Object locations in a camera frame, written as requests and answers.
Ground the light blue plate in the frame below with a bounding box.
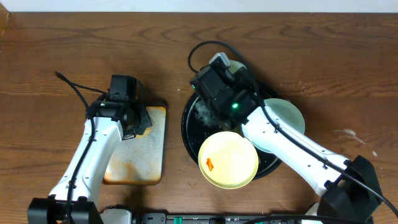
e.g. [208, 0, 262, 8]
[241, 98, 305, 156]
[228, 60, 247, 74]

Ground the green yellow sponge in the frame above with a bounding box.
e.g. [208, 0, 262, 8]
[136, 127, 152, 139]

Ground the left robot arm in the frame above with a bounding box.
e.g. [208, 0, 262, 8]
[27, 75, 152, 223]

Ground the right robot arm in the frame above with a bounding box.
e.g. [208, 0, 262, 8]
[190, 64, 383, 223]

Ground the round black tray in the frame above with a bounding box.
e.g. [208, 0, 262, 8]
[181, 93, 282, 180]

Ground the small rectangular black tray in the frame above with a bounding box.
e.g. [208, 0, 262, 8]
[99, 101, 168, 187]

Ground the yellow plate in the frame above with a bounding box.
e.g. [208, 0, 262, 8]
[198, 131, 259, 189]

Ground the stained white cloth pad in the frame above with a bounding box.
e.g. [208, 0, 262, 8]
[103, 106, 167, 185]

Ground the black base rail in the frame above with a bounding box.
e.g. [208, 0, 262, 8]
[131, 212, 262, 224]

